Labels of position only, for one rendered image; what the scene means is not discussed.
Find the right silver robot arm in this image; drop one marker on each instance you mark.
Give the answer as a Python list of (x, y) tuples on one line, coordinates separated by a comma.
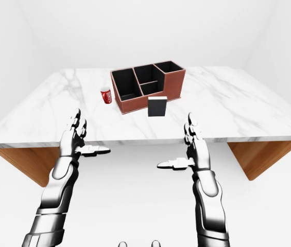
[(209, 205)]

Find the red patterned mug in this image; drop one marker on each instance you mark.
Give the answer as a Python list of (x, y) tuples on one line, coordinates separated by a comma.
[(106, 95)]

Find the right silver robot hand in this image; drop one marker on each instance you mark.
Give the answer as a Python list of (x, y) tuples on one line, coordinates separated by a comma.
[(198, 151)]

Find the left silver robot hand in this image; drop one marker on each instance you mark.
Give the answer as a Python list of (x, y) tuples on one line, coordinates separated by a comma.
[(69, 140)]

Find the red-brown desk caddy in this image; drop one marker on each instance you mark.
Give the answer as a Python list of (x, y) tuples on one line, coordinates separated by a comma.
[(147, 86)]

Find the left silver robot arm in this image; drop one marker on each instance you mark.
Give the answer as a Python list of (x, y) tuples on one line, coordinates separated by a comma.
[(55, 200)]

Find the black book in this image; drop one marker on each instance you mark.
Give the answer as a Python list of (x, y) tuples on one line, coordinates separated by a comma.
[(156, 107)]

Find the small dark rounded shape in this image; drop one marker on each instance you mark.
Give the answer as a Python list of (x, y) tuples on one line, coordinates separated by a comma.
[(122, 244), (155, 243)]

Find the wooden table leg panel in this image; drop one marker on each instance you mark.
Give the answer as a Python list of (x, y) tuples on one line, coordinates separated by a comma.
[(261, 158), (29, 162)]

